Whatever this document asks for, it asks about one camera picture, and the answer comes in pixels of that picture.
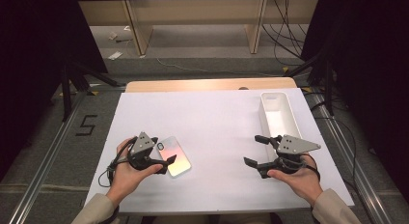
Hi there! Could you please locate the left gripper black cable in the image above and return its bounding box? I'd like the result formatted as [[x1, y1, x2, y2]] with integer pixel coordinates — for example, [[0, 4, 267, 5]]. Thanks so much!
[[97, 136, 139, 224]]

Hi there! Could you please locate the thin white floor cable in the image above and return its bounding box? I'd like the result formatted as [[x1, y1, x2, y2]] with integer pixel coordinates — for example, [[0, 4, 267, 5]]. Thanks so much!
[[156, 58, 285, 78]]

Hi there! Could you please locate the person's right hand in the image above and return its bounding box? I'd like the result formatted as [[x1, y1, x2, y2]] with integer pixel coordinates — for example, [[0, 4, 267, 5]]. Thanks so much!
[[267, 154, 323, 208]]

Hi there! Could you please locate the iridescent phone case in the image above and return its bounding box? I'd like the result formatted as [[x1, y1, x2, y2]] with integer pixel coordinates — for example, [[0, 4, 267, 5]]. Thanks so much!
[[156, 135, 193, 179]]

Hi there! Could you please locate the dark curtain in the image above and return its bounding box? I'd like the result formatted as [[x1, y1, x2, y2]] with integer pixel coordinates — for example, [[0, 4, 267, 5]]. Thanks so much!
[[0, 0, 109, 183], [300, 0, 409, 204]]

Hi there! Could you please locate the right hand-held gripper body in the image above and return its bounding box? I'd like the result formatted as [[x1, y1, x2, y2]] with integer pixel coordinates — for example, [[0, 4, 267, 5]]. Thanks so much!
[[272, 134, 322, 175]]

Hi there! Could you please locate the thin black floor cable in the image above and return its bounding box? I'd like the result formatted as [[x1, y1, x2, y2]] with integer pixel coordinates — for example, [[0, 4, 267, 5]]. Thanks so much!
[[309, 100, 359, 187]]

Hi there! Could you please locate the white plastic bin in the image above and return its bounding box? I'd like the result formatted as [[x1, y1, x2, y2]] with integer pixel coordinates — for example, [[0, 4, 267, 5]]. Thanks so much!
[[259, 91, 303, 163]]

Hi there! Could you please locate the light wooden desk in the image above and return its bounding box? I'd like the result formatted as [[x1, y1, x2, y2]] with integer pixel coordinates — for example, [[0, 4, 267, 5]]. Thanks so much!
[[77, 0, 319, 57]]

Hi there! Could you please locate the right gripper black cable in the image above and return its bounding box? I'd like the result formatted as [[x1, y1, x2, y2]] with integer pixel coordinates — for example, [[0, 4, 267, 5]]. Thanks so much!
[[283, 153, 322, 182]]

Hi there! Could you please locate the bundle of black cables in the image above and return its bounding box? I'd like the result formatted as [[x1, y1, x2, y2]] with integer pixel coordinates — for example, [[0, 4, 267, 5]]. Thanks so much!
[[261, 0, 310, 68]]

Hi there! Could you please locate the aluminium floor rail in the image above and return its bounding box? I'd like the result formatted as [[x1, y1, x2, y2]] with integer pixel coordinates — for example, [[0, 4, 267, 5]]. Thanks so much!
[[8, 91, 91, 224], [308, 88, 394, 224]]

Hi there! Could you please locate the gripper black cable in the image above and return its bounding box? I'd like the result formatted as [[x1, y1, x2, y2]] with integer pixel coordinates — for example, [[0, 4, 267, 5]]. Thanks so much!
[[283, 153, 322, 182], [97, 136, 139, 224]]

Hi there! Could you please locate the white board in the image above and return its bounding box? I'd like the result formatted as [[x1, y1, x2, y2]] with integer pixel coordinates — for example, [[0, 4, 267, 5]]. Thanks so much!
[[82, 87, 355, 215]]

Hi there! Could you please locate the black metal stand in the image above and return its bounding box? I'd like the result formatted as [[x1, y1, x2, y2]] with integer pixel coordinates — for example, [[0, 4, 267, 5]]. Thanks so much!
[[60, 60, 121, 122], [285, 46, 336, 117]]

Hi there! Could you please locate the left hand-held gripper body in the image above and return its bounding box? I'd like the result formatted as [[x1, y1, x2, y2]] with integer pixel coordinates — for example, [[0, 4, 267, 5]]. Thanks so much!
[[127, 131, 162, 171]]

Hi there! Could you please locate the person's left hand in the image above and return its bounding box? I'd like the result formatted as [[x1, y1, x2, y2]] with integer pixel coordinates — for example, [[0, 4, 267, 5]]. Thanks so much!
[[106, 137, 164, 203]]

